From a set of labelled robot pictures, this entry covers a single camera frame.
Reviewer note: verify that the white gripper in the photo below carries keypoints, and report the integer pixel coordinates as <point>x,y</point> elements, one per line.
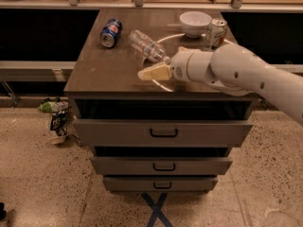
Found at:
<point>178,64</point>

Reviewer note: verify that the clear plastic water bottle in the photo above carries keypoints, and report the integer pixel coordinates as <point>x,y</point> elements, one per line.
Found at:
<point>147,47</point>

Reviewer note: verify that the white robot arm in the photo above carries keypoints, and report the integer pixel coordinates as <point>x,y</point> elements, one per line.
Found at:
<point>236,71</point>

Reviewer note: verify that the white ceramic bowl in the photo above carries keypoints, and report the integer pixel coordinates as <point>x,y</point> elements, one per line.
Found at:
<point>194,23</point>

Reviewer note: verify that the grey drawer cabinet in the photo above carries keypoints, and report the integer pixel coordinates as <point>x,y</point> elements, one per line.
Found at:
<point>104,85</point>

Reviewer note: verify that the blue soda can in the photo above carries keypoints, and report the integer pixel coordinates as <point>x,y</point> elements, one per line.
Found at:
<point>110,33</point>

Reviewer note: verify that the white green soda can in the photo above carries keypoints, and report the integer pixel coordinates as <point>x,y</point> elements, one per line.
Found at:
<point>215,33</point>

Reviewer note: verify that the top grey drawer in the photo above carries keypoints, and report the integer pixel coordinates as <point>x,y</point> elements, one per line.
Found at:
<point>158,133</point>

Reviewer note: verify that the grey drawer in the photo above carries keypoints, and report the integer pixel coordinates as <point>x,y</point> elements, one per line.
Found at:
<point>158,133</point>
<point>156,166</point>
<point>160,184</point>

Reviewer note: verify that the middle grey drawer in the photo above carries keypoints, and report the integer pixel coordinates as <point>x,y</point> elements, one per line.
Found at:
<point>156,166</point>

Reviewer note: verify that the bottom grey drawer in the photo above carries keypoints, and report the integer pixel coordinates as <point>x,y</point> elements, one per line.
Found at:
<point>160,184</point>

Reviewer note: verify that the wire basket with trash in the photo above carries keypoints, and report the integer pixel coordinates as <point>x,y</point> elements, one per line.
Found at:
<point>61,121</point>

